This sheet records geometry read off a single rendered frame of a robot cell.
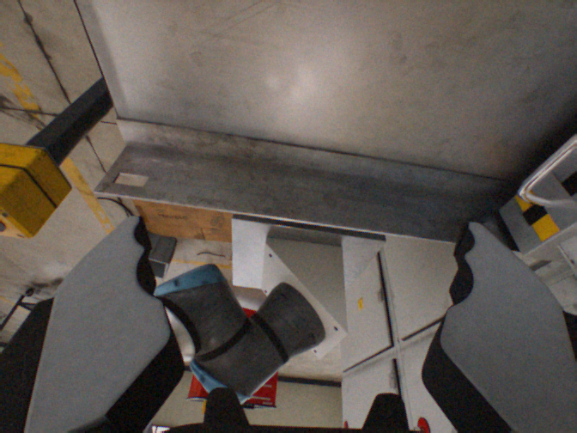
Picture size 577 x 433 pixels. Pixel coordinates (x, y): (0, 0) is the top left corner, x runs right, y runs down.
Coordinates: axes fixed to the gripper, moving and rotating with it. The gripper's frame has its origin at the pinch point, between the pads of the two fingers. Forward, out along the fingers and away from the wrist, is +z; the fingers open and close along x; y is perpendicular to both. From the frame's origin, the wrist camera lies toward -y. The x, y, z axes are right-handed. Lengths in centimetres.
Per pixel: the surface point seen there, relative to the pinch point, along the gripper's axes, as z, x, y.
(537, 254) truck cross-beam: 9.3, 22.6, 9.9
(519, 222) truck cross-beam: 12.0, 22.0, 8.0
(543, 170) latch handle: 9.4, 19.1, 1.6
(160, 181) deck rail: 12.4, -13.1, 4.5
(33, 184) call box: 19.3, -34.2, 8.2
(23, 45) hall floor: 106, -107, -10
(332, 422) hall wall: 274, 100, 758
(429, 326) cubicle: 41, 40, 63
